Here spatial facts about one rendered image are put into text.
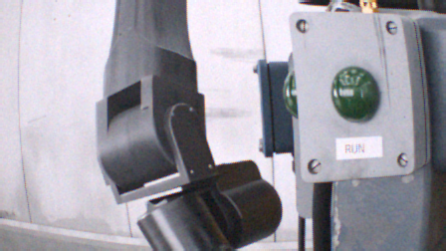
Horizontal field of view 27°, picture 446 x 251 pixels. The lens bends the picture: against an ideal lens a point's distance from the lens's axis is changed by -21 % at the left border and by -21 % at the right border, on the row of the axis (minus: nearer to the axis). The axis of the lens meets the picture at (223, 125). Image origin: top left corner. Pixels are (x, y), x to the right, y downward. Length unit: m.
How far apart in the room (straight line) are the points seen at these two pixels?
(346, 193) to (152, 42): 0.28
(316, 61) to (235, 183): 0.33
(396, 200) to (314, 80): 0.09
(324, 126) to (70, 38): 6.53
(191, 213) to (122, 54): 0.13
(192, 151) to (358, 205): 0.23
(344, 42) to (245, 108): 5.86
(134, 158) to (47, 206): 6.52
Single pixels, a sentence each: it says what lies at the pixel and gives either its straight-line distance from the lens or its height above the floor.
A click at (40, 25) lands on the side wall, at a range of 7.29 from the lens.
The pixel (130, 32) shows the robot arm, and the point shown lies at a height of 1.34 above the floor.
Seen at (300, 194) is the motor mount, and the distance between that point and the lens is 1.06.
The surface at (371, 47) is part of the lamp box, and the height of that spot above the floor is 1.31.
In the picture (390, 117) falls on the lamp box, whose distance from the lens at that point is 0.56.
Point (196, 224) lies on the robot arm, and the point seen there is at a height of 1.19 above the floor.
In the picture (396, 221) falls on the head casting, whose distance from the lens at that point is 0.61.
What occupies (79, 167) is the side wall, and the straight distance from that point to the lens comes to 7.07.
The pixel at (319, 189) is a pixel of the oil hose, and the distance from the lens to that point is 0.64.
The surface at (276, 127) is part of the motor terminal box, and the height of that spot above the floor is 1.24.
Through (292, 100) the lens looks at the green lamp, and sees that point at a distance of 0.59.
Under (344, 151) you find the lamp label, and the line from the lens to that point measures 0.57.
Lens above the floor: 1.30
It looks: 3 degrees down
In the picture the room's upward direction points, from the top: 4 degrees counter-clockwise
